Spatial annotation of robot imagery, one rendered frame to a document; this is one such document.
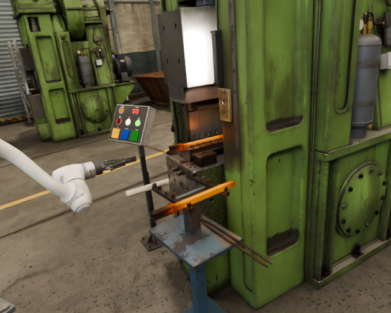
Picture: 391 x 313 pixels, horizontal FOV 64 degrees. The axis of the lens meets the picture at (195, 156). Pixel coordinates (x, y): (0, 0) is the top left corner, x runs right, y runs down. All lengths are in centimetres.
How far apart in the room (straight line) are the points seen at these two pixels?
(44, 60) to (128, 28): 485
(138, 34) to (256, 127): 967
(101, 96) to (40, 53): 130
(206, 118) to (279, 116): 62
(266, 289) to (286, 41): 146
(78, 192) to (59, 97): 508
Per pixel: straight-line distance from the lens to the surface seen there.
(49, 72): 655
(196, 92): 183
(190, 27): 175
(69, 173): 170
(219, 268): 220
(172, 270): 250
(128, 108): 239
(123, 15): 1087
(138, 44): 1103
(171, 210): 132
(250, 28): 153
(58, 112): 662
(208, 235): 159
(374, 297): 243
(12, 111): 960
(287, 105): 180
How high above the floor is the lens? 159
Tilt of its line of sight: 20 degrees down
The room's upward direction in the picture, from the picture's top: 5 degrees counter-clockwise
